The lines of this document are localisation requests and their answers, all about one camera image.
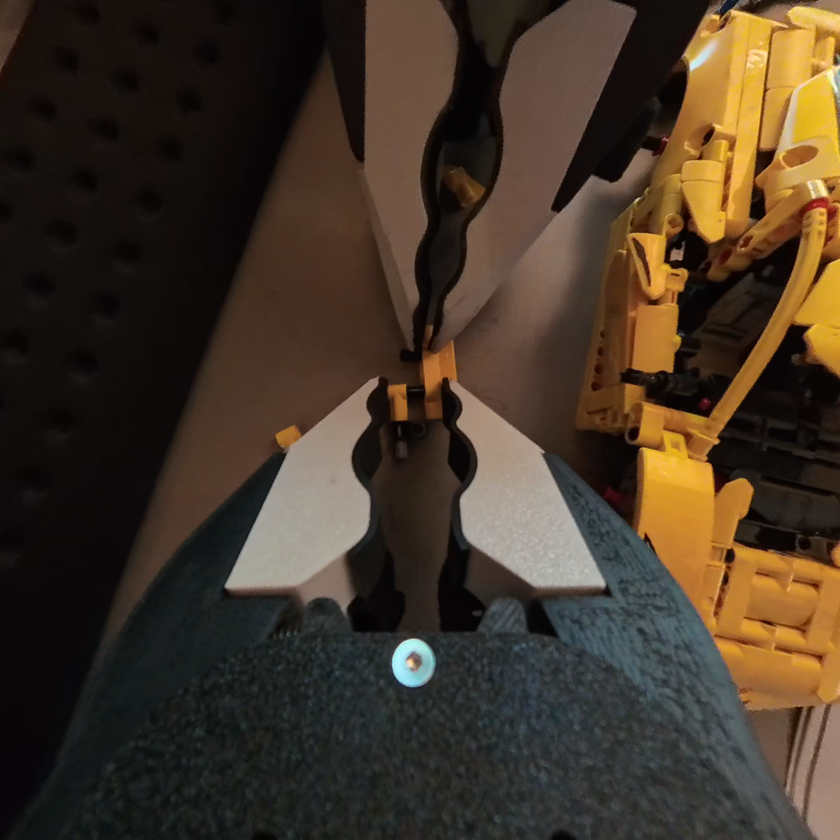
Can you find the yellow brick beam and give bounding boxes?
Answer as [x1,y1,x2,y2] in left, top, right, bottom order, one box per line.
[420,325,459,421]

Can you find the small yellow brick connector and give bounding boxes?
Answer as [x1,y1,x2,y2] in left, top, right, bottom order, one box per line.
[443,167,487,206]
[386,382,427,421]

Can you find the yellow toy brick car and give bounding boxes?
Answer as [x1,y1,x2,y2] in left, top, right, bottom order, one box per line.
[576,0,840,713]

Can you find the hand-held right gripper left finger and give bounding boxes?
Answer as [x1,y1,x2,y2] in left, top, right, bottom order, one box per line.
[224,375,404,634]

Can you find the black perforated mat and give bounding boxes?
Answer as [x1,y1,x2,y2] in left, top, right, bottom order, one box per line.
[0,0,326,840]

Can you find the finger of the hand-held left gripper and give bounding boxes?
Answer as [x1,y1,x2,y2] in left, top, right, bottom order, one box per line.
[430,0,637,352]
[357,0,470,355]

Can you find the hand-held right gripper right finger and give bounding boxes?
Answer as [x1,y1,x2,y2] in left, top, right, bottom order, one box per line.
[438,377,608,634]

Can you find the grey desk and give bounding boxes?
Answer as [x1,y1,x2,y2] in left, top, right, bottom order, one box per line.
[98,46,840,840]

